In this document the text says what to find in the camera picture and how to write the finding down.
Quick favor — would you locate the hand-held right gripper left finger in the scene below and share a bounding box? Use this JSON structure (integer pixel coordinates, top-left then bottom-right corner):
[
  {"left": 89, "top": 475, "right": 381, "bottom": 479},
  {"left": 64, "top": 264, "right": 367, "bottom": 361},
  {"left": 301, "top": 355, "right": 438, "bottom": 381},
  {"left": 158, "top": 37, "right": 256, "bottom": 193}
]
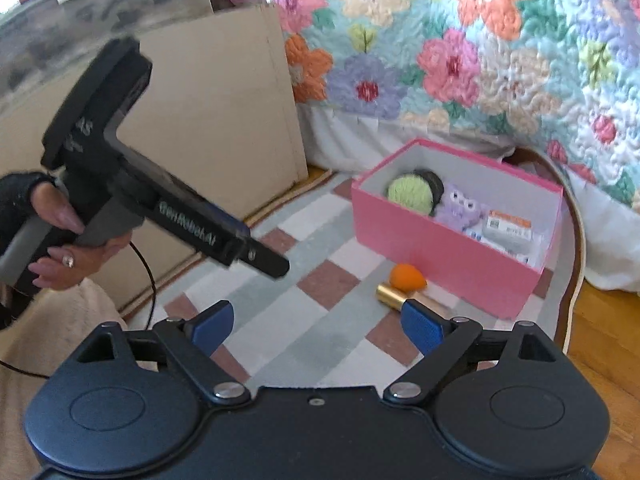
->
[{"left": 75, "top": 300, "right": 252, "bottom": 406}]

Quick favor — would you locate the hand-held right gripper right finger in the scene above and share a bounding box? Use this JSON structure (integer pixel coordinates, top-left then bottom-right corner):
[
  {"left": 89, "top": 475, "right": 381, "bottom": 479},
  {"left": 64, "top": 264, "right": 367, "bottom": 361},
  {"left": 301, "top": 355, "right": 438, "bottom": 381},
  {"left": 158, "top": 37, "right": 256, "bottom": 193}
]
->
[{"left": 382, "top": 299, "right": 559, "bottom": 406}]

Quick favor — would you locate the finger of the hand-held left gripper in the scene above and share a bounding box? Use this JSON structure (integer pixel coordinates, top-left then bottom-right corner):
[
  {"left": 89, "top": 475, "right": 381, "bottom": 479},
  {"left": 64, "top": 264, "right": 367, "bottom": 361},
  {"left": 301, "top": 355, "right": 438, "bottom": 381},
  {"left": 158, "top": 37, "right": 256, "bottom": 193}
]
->
[{"left": 235, "top": 237, "right": 291, "bottom": 279}]

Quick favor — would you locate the gold cosmetic tube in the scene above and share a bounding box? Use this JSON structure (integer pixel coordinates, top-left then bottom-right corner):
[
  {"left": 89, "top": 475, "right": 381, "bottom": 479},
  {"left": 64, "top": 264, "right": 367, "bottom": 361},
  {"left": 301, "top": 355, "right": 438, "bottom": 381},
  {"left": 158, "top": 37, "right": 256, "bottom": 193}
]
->
[{"left": 376, "top": 282, "right": 453, "bottom": 317}]

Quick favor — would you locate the pink cardboard box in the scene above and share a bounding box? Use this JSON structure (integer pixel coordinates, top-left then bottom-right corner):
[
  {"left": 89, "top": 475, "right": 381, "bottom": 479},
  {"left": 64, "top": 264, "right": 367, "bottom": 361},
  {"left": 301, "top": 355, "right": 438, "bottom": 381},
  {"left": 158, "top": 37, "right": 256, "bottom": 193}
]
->
[{"left": 351, "top": 137, "right": 565, "bottom": 320}]

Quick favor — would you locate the white blue packet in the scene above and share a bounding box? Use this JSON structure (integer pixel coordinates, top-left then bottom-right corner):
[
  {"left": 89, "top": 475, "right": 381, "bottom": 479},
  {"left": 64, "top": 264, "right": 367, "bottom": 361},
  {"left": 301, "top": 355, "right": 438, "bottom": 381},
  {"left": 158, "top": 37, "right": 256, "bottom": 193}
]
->
[{"left": 462, "top": 225, "right": 538, "bottom": 266}]

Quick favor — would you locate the purple plush toy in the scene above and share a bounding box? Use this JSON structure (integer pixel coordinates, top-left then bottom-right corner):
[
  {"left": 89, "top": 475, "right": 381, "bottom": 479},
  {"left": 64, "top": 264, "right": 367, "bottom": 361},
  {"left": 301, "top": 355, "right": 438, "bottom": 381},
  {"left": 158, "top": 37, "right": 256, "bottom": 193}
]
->
[{"left": 434, "top": 182, "right": 485, "bottom": 233}]

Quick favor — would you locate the green yarn ball black label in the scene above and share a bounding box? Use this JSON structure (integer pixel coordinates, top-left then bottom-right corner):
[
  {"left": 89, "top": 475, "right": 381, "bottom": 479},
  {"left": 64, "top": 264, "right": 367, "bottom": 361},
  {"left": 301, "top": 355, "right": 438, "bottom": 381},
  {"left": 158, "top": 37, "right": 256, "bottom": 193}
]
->
[{"left": 385, "top": 169, "right": 446, "bottom": 217}]

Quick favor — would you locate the person's left hand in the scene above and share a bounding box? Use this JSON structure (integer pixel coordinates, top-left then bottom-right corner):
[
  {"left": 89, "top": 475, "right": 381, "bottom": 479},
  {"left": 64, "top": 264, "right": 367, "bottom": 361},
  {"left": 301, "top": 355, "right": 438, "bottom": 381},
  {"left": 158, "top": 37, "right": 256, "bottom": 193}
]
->
[{"left": 0, "top": 172, "right": 133, "bottom": 293}]

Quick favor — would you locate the orange makeup sponge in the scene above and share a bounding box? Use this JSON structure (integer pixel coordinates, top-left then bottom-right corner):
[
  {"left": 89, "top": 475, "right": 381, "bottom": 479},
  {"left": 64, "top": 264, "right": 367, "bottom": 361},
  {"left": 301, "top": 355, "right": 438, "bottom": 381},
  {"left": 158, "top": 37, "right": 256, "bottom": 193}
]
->
[{"left": 390, "top": 264, "right": 429, "bottom": 291}]

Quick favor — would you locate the checkered rug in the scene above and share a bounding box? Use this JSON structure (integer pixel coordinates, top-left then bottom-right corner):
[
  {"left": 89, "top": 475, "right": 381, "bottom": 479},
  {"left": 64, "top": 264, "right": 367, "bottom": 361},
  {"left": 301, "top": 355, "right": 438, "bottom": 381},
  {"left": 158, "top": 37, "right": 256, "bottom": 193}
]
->
[{"left": 120, "top": 147, "right": 587, "bottom": 391}]

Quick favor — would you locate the brown cardboard box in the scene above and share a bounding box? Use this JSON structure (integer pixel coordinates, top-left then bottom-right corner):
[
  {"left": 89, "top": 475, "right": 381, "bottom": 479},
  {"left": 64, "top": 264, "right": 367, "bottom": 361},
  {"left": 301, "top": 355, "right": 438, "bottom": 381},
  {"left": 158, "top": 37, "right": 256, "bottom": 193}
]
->
[{"left": 0, "top": 2, "right": 310, "bottom": 320}]

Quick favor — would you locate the pink fluffy cloth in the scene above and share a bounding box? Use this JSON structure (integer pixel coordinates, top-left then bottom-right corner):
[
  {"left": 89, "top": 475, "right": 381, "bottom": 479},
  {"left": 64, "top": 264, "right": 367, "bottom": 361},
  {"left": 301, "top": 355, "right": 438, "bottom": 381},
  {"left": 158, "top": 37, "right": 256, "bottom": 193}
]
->
[{"left": 0, "top": 280, "right": 126, "bottom": 480}]

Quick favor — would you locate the translucent plastic cover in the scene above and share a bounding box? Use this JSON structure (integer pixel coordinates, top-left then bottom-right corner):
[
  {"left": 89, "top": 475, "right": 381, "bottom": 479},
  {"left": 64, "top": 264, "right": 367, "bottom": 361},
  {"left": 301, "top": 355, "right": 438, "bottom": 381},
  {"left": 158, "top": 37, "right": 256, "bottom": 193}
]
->
[{"left": 0, "top": 0, "right": 211, "bottom": 106}]

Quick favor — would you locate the floral quilted bedspread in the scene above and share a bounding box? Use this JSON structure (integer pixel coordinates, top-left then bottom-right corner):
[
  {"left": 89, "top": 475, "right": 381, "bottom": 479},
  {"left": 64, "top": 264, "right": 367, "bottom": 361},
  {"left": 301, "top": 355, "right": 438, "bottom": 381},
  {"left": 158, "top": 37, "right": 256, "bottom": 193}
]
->
[{"left": 227, "top": 0, "right": 640, "bottom": 211}]

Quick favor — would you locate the black cable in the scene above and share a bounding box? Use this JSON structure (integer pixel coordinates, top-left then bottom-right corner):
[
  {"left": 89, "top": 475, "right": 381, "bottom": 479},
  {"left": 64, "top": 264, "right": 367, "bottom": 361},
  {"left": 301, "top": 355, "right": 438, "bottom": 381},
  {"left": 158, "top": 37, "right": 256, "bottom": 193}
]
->
[{"left": 0, "top": 241, "right": 157, "bottom": 377}]

